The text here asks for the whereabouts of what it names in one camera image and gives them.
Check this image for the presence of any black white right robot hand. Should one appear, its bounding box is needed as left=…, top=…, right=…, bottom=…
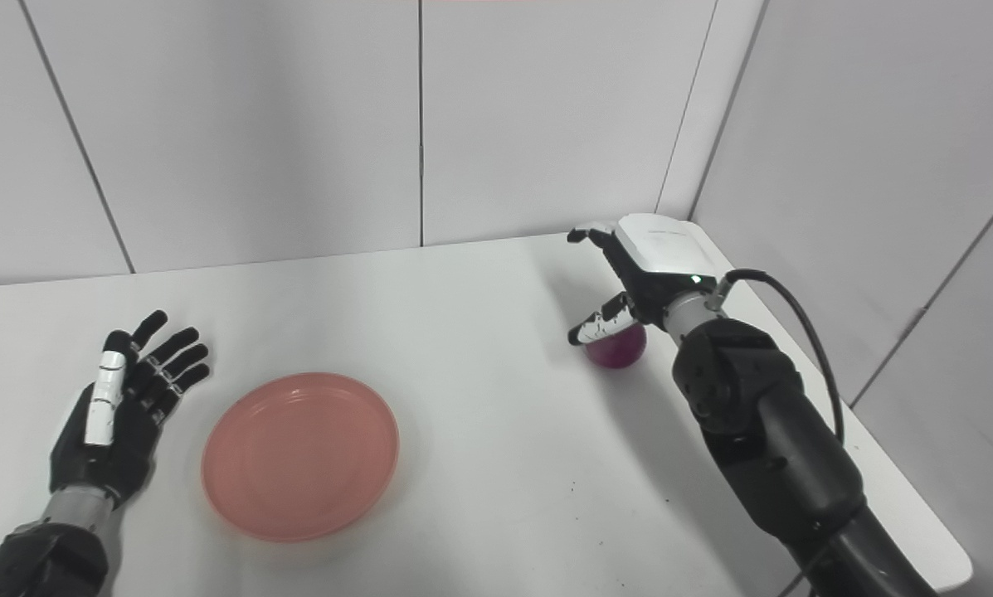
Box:
left=567, top=214, right=725, bottom=347

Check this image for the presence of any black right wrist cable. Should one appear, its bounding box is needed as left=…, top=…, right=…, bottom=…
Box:
left=714, top=269, right=845, bottom=445

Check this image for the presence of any purple red onion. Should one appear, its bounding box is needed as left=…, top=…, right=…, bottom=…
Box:
left=586, top=323, right=648, bottom=368

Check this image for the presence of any white wall corner post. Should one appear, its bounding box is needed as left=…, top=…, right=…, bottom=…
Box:
left=655, top=0, right=768, bottom=221

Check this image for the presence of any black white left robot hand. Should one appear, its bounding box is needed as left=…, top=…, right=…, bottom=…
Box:
left=50, top=310, right=212, bottom=508

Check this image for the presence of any pink round plate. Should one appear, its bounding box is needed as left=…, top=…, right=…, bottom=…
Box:
left=201, top=372, right=401, bottom=543

